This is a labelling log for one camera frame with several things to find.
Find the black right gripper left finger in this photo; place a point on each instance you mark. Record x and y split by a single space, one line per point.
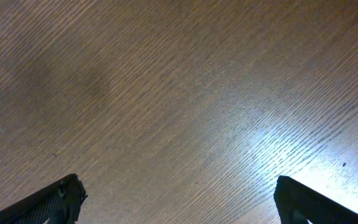
59 202

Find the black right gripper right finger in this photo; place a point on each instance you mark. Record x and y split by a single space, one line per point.
297 203

